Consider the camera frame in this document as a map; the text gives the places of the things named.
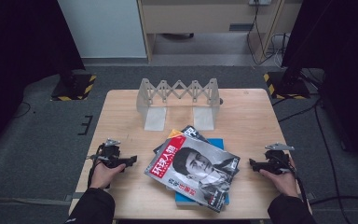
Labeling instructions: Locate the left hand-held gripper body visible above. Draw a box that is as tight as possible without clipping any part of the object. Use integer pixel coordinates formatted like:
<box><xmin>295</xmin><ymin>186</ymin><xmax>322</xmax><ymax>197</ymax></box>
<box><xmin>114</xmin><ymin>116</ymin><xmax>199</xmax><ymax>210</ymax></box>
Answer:
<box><xmin>87</xmin><ymin>138</ymin><xmax>126</xmax><ymax>172</ymax></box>

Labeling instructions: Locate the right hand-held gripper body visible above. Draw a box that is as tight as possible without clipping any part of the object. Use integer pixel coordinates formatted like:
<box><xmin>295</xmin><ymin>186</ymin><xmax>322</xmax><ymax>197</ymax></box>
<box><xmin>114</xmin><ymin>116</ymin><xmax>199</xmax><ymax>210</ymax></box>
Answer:
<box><xmin>262</xmin><ymin>142</ymin><xmax>296</xmax><ymax>175</ymax></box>

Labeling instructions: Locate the blue book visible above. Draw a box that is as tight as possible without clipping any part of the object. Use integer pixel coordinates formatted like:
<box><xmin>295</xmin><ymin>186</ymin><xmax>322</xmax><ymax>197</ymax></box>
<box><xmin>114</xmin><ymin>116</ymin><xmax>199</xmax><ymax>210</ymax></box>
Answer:
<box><xmin>174</xmin><ymin>137</ymin><xmax>231</xmax><ymax>207</ymax></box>

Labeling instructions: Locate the grey metal expandable book stand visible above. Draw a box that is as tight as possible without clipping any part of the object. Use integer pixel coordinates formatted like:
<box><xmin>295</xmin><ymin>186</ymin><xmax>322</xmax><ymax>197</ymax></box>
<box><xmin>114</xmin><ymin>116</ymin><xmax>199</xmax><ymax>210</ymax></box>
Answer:
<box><xmin>135</xmin><ymin>77</ymin><xmax>224</xmax><ymax>132</ymax></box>

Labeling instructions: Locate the orange edged magazine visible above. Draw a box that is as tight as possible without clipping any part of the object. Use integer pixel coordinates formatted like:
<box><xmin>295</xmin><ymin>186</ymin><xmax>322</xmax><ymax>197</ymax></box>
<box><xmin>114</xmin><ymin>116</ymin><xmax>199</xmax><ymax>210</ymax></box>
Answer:
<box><xmin>167</xmin><ymin>128</ymin><xmax>185</xmax><ymax>139</ymax></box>

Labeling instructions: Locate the portrait cover magazine red banner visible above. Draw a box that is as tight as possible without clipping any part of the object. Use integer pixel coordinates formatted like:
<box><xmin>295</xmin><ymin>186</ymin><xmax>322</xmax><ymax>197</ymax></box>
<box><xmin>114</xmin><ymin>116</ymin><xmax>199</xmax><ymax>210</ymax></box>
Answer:
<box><xmin>144</xmin><ymin>133</ymin><xmax>241</xmax><ymax>214</ymax></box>

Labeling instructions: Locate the person's right hand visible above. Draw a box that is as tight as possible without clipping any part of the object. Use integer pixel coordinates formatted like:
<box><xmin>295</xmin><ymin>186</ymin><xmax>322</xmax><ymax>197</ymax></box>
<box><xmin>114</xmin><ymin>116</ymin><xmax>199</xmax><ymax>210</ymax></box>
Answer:
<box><xmin>259</xmin><ymin>157</ymin><xmax>299</xmax><ymax>197</ymax></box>

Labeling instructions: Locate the person's left hand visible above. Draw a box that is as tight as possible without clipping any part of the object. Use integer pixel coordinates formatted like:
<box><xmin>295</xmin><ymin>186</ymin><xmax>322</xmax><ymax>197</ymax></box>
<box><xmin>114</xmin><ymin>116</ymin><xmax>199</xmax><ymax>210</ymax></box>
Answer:
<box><xmin>90</xmin><ymin>163</ymin><xmax>127</xmax><ymax>189</ymax></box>

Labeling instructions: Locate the black floor tape mark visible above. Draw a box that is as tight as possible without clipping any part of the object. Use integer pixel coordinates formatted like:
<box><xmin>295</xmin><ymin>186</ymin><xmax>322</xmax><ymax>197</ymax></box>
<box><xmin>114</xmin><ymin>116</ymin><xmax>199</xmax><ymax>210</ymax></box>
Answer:
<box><xmin>77</xmin><ymin>115</ymin><xmax>93</xmax><ymax>136</ymax></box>

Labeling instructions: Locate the striped black stand base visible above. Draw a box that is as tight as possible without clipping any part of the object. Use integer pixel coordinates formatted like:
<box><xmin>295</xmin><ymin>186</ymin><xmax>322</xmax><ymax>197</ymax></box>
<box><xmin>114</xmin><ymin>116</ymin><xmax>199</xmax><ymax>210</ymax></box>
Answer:
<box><xmin>49</xmin><ymin>69</ymin><xmax>97</xmax><ymax>102</ymax></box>
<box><xmin>263</xmin><ymin>66</ymin><xmax>311</xmax><ymax>101</ymax></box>

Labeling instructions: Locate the white cabinet panel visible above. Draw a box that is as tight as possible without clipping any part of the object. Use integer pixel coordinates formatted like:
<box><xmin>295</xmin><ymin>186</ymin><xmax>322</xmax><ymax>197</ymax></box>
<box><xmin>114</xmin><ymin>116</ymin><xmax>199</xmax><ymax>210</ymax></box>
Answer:
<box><xmin>57</xmin><ymin>0</ymin><xmax>147</xmax><ymax>59</ymax></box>

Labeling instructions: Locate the black curtain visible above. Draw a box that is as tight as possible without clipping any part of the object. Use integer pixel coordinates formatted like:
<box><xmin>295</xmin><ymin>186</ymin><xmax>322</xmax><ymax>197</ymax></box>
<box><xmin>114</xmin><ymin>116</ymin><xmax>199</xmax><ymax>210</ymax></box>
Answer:
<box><xmin>281</xmin><ymin>0</ymin><xmax>358</xmax><ymax>169</ymax></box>
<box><xmin>0</xmin><ymin>0</ymin><xmax>87</xmax><ymax>157</ymax></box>

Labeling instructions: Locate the light wooden desk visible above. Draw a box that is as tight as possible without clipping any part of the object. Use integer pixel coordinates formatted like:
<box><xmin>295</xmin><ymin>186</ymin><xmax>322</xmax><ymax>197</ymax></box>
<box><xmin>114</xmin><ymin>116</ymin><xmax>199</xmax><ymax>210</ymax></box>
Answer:
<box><xmin>136</xmin><ymin>0</ymin><xmax>304</xmax><ymax>64</ymax></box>

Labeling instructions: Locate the white power strip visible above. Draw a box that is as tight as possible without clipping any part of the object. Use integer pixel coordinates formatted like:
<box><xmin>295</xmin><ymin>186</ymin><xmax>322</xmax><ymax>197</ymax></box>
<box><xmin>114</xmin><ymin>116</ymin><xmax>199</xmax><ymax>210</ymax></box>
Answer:
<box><xmin>249</xmin><ymin>0</ymin><xmax>273</xmax><ymax>7</ymax></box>

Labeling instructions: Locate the left hand-held gripper cable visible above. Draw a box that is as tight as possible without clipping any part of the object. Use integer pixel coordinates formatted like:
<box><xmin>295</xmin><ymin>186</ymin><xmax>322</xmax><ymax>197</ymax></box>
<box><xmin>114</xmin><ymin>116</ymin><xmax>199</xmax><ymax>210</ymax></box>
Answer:
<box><xmin>87</xmin><ymin>144</ymin><xmax>104</xmax><ymax>189</ymax></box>

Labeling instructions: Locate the hand-held gripper cable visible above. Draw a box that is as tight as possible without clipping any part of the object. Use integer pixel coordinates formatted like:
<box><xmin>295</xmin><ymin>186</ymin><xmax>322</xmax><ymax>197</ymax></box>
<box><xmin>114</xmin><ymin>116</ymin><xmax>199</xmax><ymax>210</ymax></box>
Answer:
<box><xmin>287</xmin><ymin>155</ymin><xmax>310</xmax><ymax>206</ymax></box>
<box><xmin>87</xmin><ymin>144</ymin><xmax>104</xmax><ymax>189</ymax></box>

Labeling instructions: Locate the right hand-held gripper cable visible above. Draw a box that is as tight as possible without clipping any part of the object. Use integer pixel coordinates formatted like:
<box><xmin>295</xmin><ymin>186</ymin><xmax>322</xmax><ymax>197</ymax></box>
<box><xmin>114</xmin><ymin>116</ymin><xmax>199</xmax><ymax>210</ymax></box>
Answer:
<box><xmin>287</xmin><ymin>155</ymin><xmax>310</xmax><ymax>206</ymax></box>

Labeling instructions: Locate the long black floor cable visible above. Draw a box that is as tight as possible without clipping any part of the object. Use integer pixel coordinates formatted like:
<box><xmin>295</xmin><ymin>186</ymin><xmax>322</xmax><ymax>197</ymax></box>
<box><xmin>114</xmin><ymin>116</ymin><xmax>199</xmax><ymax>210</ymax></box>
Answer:
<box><xmin>313</xmin><ymin>97</ymin><xmax>346</xmax><ymax>224</ymax></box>

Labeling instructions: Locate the thin black floor cable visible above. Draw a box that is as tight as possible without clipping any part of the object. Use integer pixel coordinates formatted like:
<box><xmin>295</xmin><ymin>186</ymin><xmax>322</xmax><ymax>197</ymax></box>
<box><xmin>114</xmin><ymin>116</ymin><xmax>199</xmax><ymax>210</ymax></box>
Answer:
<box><xmin>12</xmin><ymin>101</ymin><xmax>32</xmax><ymax>119</ymax></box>

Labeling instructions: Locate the white cable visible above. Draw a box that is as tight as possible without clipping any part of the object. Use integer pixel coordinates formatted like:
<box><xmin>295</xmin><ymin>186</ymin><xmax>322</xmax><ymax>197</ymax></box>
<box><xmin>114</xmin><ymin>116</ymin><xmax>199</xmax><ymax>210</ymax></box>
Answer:
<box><xmin>268</xmin><ymin>32</ymin><xmax>290</xmax><ymax>68</ymax></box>

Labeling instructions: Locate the black hanging cable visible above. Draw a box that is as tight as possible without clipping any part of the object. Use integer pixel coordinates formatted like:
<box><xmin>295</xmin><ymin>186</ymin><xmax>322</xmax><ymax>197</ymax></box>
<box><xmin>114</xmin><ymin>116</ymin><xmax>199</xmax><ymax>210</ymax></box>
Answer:
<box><xmin>246</xmin><ymin>4</ymin><xmax>273</xmax><ymax>66</ymax></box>

